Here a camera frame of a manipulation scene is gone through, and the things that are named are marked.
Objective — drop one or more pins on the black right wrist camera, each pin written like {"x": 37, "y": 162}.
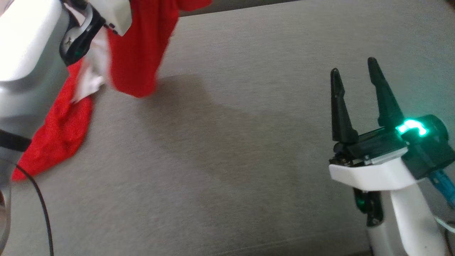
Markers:
{"x": 369, "y": 206}

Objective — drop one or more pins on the red white basketball jersey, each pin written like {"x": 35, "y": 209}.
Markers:
{"x": 137, "y": 53}

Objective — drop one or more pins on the wide grey sofa ottoman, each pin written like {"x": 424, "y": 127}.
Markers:
{"x": 231, "y": 160}

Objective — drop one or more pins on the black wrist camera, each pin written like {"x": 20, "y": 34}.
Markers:
{"x": 369, "y": 206}
{"x": 80, "y": 39}

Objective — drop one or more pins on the white grey robot left arm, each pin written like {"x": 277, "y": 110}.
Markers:
{"x": 25, "y": 53}

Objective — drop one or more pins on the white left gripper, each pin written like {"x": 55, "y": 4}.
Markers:
{"x": 115, "y": 14}

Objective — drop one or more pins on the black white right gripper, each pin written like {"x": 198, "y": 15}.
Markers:
{"x": 380, "y": 174}

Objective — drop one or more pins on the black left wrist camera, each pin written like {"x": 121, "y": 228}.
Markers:
{"x": 80, "y": 39}

